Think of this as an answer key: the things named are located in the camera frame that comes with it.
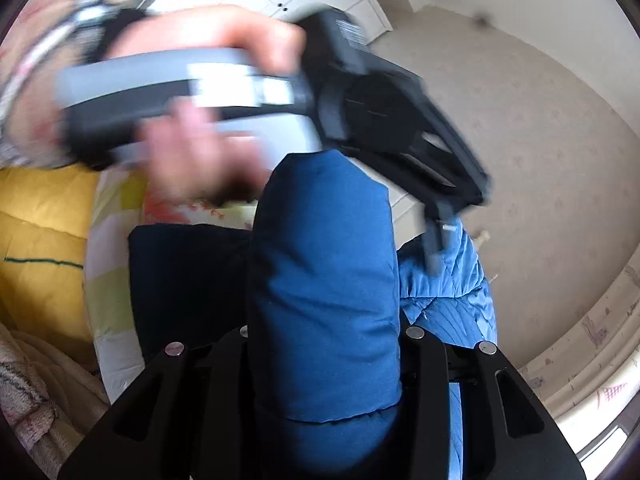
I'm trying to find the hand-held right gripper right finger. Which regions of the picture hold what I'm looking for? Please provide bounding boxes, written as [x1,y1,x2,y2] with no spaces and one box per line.
[397,325,586,480]

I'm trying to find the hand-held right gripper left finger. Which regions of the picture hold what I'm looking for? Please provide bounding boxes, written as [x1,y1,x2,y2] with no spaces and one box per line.
[57,325,262,480]

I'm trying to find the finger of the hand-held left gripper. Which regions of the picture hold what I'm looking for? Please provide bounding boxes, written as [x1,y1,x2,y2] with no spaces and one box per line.
[395,77,493,277]

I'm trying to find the blue puffer jacket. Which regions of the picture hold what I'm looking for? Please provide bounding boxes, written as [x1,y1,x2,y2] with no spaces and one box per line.
[127,150,498,480]

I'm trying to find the person's left hand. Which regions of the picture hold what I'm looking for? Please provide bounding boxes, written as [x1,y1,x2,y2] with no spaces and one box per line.
[107,4,307,203]

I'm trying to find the white headboard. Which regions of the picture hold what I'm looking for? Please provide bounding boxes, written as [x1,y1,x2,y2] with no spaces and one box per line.
[387,185,493,261]

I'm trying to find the floral quilt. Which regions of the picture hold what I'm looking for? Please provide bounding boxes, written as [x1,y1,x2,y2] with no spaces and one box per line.
[82,167,261,401]

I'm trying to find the printed striped curtain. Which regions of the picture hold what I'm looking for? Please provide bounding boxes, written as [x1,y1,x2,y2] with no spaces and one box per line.
[517,260,640,441]

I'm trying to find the cream fluffy blanket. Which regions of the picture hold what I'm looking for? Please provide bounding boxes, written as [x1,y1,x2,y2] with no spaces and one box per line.
[0,320,112,477]

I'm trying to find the window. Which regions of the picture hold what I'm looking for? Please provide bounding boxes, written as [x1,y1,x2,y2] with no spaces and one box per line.
[575,410,637,466]

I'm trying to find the yellow bedding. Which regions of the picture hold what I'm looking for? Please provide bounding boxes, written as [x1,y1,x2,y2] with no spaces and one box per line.
[0,165,101,366]

